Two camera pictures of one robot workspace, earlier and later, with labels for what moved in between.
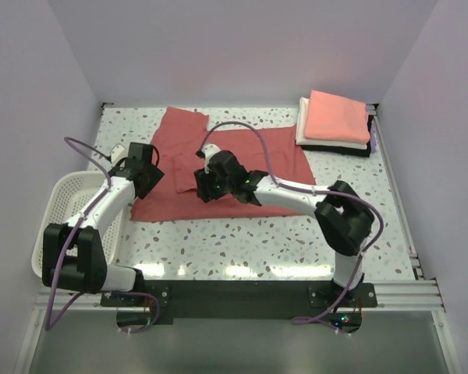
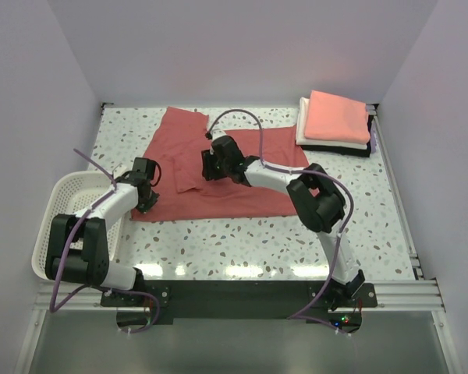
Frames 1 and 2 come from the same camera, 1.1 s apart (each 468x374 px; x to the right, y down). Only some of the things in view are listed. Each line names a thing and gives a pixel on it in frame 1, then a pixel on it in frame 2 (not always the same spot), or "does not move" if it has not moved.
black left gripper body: (148, 181) → (149, 200)
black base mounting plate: (244, 299) does not move
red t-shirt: (181, 140) does not move
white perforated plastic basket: (65, 195) does not move
